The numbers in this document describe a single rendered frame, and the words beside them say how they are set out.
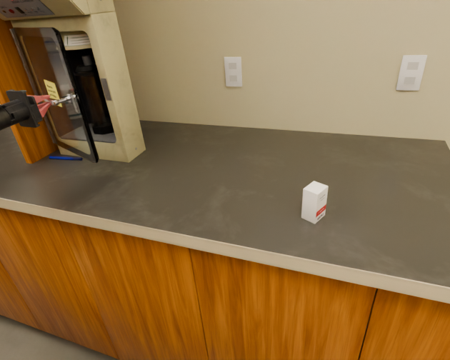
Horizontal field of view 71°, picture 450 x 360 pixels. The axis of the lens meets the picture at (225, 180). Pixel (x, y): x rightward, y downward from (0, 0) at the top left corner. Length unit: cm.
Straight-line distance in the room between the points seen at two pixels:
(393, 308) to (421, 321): 6
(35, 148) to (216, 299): 87
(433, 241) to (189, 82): 106
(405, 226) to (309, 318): 33
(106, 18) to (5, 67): 40
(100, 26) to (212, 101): 55
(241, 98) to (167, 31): 40
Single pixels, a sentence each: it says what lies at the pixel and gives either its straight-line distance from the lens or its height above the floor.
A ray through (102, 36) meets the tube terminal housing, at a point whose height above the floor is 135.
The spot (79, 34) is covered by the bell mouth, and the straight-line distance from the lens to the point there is 116.
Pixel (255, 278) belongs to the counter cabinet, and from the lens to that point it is 83.
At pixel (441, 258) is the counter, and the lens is 79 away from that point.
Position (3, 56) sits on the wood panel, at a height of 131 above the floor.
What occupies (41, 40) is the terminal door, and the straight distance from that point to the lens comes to 110.
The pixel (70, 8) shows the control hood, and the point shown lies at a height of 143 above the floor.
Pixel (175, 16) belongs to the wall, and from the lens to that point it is 140.
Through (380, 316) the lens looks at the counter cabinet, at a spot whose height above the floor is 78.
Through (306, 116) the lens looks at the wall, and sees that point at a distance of 132.
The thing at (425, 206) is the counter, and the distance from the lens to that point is 94.
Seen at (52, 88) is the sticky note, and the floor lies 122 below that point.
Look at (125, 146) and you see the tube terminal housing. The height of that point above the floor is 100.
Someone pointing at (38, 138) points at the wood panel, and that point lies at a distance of 138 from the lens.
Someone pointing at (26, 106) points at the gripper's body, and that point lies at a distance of 102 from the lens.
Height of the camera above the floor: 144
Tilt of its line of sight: 31 degrees down
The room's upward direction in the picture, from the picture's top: 5 degrees counter-clockwise
